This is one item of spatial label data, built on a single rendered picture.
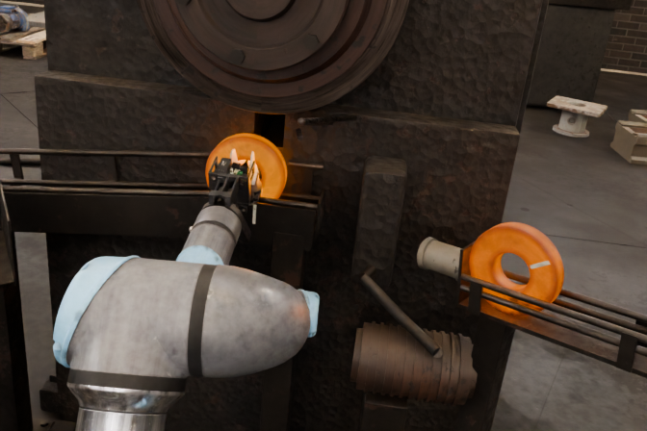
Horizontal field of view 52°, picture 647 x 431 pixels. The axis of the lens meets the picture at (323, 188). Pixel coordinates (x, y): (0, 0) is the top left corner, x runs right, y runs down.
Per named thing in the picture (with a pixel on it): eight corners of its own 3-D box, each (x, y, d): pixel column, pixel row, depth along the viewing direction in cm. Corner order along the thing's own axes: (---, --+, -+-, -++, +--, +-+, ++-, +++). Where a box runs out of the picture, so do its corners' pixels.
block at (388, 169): (352, 259, 138) (366, 151, 129) (391, 264, 137) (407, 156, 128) (349, 285, 128) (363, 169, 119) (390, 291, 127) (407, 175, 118)
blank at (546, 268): (499, 316, 115) (489, 323, 113) (464, 234, 116) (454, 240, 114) (580, 300, 105) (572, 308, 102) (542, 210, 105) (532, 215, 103)
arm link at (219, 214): (237, 258, 108) (188, 251, 109) (243, 240, 112) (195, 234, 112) (235, 223, 103) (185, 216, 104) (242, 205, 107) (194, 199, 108)
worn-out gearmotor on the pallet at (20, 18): (17, 26, 547) (15, -1, 539) (45, 29, 545) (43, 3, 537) (-11, 34, 510) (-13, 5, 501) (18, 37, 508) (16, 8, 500)
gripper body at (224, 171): (257, 159, 116) (242, 200, 106) (257, 197, 121) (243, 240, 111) (215, 153, 116) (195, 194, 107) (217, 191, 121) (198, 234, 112)
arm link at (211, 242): (169, 304, 100) (165, 264, 95) (191, 256, 109) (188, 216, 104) (219, 312, 100) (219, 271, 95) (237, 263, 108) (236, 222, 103)
